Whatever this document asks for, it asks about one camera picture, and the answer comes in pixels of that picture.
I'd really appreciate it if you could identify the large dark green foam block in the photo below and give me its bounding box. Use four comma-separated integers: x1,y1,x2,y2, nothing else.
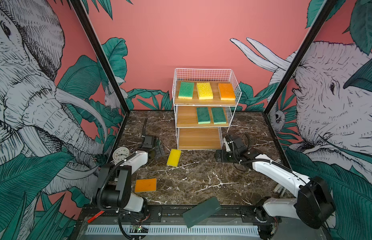
183,197,222,229

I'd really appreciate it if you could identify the bright green sponge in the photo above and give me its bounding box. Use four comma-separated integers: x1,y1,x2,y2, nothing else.
178,82,194,100

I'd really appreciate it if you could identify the orange sponge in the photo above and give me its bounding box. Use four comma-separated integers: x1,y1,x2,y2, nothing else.
135,178,157,193
218,83,236,101

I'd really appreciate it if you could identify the white ribbed front rail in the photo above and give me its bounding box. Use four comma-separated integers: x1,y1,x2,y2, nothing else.
85,225,259,237

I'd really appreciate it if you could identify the white alarm clock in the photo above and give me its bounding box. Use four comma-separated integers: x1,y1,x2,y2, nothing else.
113,147,131,164

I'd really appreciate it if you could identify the dark green sponge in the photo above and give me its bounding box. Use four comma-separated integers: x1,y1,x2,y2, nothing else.
196,107,211,124
211,107,227,125

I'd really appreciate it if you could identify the red white marker pen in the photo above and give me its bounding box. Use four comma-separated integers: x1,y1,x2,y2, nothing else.
87,211,104,224

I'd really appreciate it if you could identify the yellow sponge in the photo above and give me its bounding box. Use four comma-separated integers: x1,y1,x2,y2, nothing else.
167,149,182,167
197,82,214,100

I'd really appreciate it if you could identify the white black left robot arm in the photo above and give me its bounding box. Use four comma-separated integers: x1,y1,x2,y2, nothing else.
93,136,164,216

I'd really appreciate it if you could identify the white stapler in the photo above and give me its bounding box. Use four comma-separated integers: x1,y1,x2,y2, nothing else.
273,184,286,198

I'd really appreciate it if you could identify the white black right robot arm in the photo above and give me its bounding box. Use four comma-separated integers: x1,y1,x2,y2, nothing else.
215,135,336,229

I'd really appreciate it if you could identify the white wire three-tier shelf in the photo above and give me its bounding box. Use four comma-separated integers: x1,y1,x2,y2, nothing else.
172,68,242,150

